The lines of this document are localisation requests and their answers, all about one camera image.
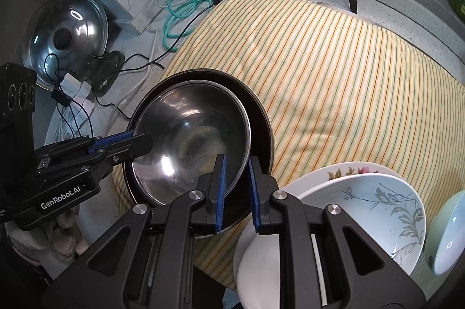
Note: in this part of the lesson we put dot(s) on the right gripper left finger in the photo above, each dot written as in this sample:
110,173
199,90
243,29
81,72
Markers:
145,260

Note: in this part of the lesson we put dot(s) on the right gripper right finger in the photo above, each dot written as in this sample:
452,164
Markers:
326,259

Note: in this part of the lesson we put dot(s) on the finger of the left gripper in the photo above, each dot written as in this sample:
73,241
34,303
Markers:
124,146

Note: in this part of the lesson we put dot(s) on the red steel bowl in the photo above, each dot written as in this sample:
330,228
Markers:
190,124

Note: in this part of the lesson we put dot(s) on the white leaf-pattern plate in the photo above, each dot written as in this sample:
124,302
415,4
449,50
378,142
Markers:
385,206

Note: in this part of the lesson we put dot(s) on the floral deep plate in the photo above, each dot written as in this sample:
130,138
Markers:
348,170

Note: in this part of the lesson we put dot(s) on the large stainless steel bowl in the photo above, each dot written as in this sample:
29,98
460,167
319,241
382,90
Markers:
237,202

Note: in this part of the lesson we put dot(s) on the white ceramic bowl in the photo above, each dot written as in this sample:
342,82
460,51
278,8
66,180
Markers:
444,243

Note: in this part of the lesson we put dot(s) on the gloved hand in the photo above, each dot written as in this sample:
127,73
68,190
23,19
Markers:
61,236

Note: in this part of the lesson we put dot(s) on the white charger adapter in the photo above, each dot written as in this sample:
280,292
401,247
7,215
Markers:
71,91

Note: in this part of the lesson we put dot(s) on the dark green suction holder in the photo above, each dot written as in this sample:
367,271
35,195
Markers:
102,71

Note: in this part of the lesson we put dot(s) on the steel pot lid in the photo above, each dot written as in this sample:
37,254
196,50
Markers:
63,36

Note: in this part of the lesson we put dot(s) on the yellow striped cloth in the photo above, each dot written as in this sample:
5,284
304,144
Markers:
338,89

